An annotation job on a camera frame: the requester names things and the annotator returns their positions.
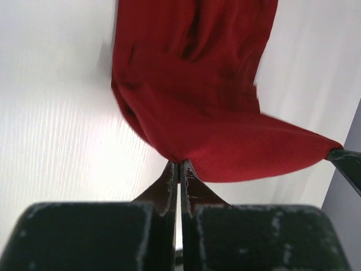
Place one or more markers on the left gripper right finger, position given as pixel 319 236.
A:
pixel 205 224

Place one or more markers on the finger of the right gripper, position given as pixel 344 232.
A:
pixel 348 164

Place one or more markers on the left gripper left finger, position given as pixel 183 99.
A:
pixel 157 249

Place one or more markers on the red t shirt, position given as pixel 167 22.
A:
pixel 183 75

